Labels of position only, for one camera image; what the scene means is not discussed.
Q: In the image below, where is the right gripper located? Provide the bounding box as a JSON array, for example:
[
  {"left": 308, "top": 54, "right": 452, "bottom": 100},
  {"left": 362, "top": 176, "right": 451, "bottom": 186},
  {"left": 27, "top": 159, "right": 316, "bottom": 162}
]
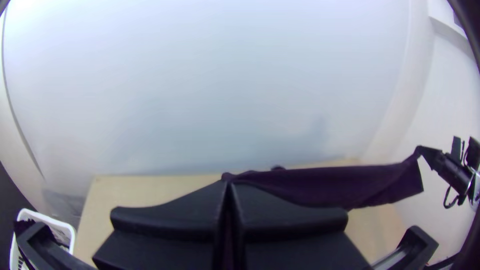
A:
[{"left": 415, "top": 145, "right": 470, "bottom": 196}]

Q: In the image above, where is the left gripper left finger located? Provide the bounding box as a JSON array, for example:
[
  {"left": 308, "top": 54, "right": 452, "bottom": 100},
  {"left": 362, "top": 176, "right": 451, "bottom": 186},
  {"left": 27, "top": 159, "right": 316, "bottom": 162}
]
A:
[{"left": 91, "top": 179, "right": 229, "bottom": 270}]

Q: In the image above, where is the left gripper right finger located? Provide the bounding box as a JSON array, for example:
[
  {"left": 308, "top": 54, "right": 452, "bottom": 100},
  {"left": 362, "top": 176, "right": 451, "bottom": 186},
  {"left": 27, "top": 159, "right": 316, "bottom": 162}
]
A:
[{"left": 228, "top": 182, "right": 373, "bottom": 270}]

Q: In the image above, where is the black t-shirt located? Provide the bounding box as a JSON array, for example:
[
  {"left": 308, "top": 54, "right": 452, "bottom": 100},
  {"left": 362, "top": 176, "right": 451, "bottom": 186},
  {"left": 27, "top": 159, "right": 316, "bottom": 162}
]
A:
[{"left": 221, "top": 147, "right": 425, "bottom": 211}]

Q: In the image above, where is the white laundry basket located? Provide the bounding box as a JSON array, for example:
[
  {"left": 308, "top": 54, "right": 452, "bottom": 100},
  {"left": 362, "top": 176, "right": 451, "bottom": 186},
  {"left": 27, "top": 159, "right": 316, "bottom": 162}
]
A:
[{"left": 9, "top": 208, "right": 76, "bottom": 270}]

